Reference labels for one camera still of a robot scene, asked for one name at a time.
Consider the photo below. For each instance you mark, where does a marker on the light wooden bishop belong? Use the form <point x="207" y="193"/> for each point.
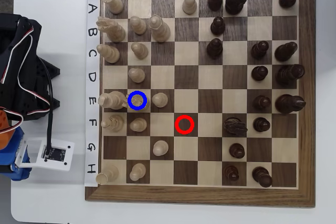
<point x="110" y="53"/>
<point x="114" y="123"/>

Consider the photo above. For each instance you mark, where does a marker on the light wooden pawn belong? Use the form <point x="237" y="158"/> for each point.
<point x="160" y="148"/>
<point x="138" y="124"/>
<point x="189" y="5"/>
<point x="140" y="51"/>
<point x="137" y="172"/>
<point x="136" y="75"/>
<point x="160" y="100"/>
<point x="138" y="26"/>

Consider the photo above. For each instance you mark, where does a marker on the dark wooden queen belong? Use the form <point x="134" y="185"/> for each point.
<point x="288" y="74"/>

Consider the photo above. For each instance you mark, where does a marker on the white paper letter strip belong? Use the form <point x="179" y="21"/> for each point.
<point x="92" y="22"/>

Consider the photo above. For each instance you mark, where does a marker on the light wooden knight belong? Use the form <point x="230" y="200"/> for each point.
<point x="115" y="31"/>

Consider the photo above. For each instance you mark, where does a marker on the dark wooden pawn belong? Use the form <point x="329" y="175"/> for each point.
<point x="231" y="173"/>
<point x="214" y="49"/>
<point x="261" y="124"/>
<point x="259" y="50"/>
<point x="215" y="1"/>
<point x="218" y="26"/>
<point x="261" y="102"/>
<point x="259" y="73"/>
<point x="237" y="151"/>

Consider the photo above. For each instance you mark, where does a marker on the light wooden king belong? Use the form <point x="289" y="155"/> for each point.
<point x="113" y="100"/>

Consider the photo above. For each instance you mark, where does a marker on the dark wooden knight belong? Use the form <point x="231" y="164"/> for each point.
<point x="235" y="2"/>
<point x="233" y="127"/>

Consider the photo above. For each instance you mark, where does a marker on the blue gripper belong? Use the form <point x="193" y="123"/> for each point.
<point x="10" y="167"/>

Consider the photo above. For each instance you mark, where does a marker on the dark wooden king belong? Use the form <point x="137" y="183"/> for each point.
<point x="288" y="104"/>

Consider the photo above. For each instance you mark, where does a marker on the wooden chessboard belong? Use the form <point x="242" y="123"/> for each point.
<point x="210" y="77"/>

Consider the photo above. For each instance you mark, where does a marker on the moved white pawn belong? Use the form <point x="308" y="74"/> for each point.
<point x="137" y="100"/>

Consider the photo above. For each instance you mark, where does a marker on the black and orange robot arm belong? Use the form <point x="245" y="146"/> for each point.
<point x="13" y="98"/>

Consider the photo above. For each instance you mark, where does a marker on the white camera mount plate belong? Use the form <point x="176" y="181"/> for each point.
<point x="67" y="161"/>

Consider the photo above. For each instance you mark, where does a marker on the light wooden rook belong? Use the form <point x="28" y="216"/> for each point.
<point x="109" y="174"/>
<point x="115" y="5"/>

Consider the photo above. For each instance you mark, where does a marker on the black camera circuit board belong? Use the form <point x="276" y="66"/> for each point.
<point x="56" y="154"/>

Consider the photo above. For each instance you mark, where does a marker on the light wooden queen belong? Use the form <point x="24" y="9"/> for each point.
<point x="160" y="31"/>

